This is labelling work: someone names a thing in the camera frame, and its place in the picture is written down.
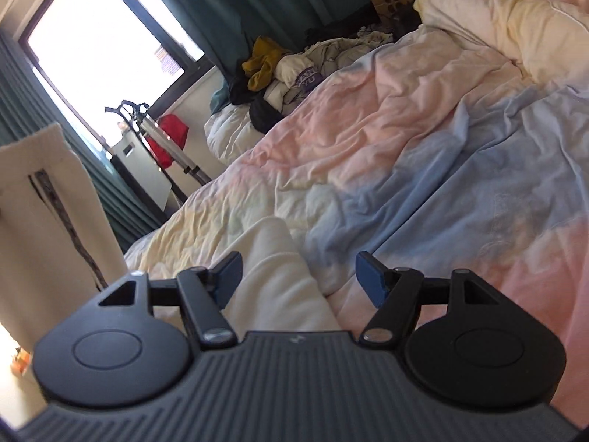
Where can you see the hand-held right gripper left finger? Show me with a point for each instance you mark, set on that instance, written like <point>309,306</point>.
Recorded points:
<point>228,281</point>

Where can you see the dark garment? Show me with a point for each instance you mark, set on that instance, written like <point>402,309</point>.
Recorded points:
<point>264,117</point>

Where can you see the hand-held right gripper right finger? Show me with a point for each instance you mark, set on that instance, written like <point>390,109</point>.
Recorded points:
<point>372,281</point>

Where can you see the teal curtain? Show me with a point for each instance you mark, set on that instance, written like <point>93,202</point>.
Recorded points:
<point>124,202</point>
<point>257,0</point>

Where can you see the white pillow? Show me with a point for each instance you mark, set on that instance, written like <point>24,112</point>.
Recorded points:
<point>230,133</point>

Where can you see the leaning flat panel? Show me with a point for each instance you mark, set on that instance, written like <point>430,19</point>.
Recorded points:
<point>142,170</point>

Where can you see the mustard yellow garment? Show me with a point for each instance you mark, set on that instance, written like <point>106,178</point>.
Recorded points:
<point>264,62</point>

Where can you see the cream pants with black stripe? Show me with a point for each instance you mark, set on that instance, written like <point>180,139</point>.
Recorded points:
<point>46,193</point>

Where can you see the pile of white grey clothes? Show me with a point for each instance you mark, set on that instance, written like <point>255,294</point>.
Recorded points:
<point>331,55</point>

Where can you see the black silver tripod stand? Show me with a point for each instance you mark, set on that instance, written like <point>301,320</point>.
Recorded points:
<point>184,156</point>

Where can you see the red cloth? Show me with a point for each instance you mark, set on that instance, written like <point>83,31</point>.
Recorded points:
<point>172,136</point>

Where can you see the black framed window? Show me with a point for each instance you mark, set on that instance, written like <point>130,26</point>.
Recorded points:
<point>92,32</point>

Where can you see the light blue cloth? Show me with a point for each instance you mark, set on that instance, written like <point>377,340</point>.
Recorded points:
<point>220,99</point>

